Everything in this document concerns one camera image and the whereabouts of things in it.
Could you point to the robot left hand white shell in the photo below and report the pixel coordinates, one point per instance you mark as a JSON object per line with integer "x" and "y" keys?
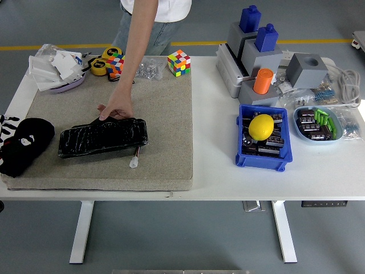
{"x": 8, "y": 121}

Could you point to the person's right hand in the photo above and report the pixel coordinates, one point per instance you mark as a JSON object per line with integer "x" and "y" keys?
{"x": 121, "y": 104}

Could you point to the black rag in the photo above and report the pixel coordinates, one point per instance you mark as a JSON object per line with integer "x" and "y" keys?
{"x": 37, "y": 128}

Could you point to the black glossy panel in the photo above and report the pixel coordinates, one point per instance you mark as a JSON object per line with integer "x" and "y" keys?
{"x": 102, "y": 137}

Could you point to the person's right forearm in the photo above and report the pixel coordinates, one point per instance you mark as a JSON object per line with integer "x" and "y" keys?
{"x": 137, "y": 42}

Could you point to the black desk control panel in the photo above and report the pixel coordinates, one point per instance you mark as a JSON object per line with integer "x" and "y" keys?
{"x": 325, "y": 204}

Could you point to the twisted multicolour puzzle cube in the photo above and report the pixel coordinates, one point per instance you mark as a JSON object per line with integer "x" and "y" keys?
{"x": 114, "y": 66}

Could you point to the yellow tape measure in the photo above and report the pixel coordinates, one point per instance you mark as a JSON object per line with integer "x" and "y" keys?
{"x": 98, "y": 67}
{"x": 111, "y": 52}

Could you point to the clear bag of metal nuts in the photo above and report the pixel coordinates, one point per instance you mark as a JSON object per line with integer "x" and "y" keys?
{"x": 148, "y": 70}

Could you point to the grey-brown mat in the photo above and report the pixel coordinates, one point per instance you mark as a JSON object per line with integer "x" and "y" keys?
{"x": 165, "y": 128}

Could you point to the white flat plate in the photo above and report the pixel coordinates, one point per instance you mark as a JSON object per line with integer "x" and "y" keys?
{"x": 47, "y": 85}

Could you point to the purple tray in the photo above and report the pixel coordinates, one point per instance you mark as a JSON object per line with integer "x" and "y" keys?
{"x": 71, "y": 85}

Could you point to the small blue clip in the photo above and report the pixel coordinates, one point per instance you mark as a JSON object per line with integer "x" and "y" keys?
{"x": 78, "y": 60}

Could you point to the squared multicolour puzzle cube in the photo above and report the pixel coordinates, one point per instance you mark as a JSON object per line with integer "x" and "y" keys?
{"x": 179, "y": 63}

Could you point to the empty clear plastic bag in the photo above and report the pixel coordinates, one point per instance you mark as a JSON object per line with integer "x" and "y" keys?
{"x": 47, "y": 50}

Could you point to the person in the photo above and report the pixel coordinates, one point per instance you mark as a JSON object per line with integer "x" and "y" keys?
{"x": 171, "y": 11}

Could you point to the grey junction box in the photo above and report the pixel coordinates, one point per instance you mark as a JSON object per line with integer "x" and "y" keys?
{"x": 228, "y": 74}

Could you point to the white table leg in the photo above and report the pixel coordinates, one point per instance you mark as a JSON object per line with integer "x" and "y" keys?
{"x": 81, "y": 231}
{"x": 283, "y": 231}

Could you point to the tall grey block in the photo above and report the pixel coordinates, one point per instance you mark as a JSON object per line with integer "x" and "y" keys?
{"x": 235, "y": 37}

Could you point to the low grey block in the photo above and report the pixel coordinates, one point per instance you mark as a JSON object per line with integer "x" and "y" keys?
{"x": 256, "y": 100}

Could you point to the yellow lemon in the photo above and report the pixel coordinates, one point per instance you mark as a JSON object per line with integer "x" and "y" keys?
{"x": 261, "y": 127}

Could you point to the orange cylinder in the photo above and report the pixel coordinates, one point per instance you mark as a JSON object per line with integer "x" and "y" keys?
{"x": 263, "y": 81}

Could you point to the blue plastic bin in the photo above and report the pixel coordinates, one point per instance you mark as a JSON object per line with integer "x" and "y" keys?
{"x": 262, "y": 164}

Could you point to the blue peg block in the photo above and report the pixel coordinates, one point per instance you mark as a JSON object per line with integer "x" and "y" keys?
{"x": 266, "y": 38}
{"x": 250, "y": 18}

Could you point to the clear bag of small parts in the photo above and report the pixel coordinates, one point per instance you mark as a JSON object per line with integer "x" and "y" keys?
{"x": 293, "y": 98}

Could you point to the grey block with round hole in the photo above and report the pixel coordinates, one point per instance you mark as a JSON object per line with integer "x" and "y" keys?
{"x": 308, "y": 75}

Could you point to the green battery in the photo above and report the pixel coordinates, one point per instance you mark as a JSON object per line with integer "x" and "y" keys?
{"x": 334, "y": 133}
{"x": 325, "y": 120}
{"x": 330, "y": 123}
{"x": 322, "y": 110}
{"x": 316, "y": 117}
{"x": 321, "y": 119}

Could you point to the light blue dish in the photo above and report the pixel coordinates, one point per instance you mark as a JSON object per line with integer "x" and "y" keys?
{"x": 316, "y": 141}

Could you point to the clear bag of blue resistors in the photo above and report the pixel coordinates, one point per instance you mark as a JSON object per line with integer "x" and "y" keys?
{"x": 325, "y": 95}
{"x": 349, "y": 125}

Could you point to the white switch cover plate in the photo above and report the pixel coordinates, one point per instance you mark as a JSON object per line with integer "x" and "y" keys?
{"x": 40, "y": 67}

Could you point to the grey metal bracket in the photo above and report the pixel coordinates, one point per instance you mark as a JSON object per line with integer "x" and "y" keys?
{"x": 252, "y": 206}

